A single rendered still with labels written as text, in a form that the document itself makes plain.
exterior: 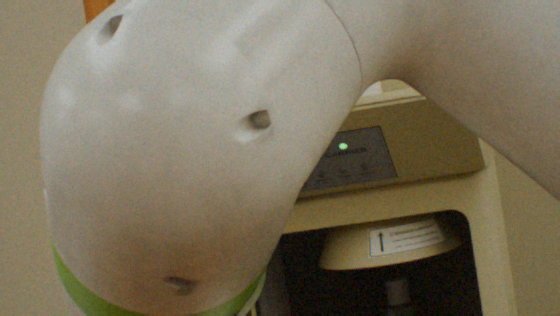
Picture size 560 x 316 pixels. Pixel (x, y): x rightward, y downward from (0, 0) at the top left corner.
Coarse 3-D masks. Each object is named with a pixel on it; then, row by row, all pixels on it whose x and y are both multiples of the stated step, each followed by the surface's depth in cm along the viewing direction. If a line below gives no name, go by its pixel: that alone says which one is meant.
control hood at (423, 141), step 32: (384, 96) 130; (416, 96) 129; (352, 128) 133; (384, 128) 133; (416, 128) 133; (448, 128) 132; (416, 160) 137; (448, 160) 136; (480, 160) 136; (320, 192) 142
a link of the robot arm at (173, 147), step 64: (128, 0) 55; (192, 0) 53; (256, 0) 54; (320, 0) 55; (64, 64) 54; (128, 64) 51; (192, 64) 51; (256, 64) 52; (320, 64) 55; (64, 128) 53; (128, 128) 51; (192, 128) 51; (256, 128) 53; (320, 128) 55; (64, 192) 54; (128, 192) 52; (192, 192) 51; (256, 192) 53; (64, 256) 60; (128, 256) 55; (192, 256) 54; (256, 256) 58
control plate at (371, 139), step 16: (368, 128) 133; (336, 144) 135; (352, 144) 135; (368, 144) 135; (384, 144) 135; (320, 160) 137; (336, 160) 137; (352, 160) 137; (368, 160) 137; (384, 160) 137; (336, 176) 139; (352, 176) 139; (368, 176) 139; (384, 176) 139
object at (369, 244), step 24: (408, 216) 147; (432, 216) 148; (336, 240) 149; (360, 240) 147; (384, 240) 145; (408, 240) 145; (432, 240) 146; (456, 240) 149; (336, 264) 148; (360, 264) 146; (384, 264) 145
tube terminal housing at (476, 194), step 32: (352, 192) 143; (384, 192) 143; (416, 192) 142; (448, 192) 141; (480, 192) 140; (288, 224) 146; (320, 224) 145; (480, 224) 140; (480, 256) 141; (480, 288) 141; (512, 288) 149
